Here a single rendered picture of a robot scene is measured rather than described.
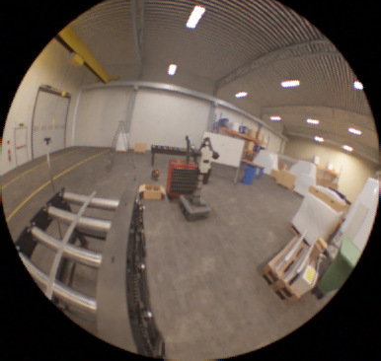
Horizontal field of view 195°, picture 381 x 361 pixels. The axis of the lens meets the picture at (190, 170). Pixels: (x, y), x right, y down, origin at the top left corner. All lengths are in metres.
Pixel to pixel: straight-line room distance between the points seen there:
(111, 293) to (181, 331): 1.24
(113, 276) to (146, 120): 10.32
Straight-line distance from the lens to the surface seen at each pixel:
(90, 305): 0.71
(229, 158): 4.93
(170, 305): 1.54
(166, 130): 10.33
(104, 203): 1.15
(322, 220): 3.13
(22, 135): 9.88
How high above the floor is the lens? 1.53
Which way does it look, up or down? 16 degrees down
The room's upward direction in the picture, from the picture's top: 10 degrees clockwise
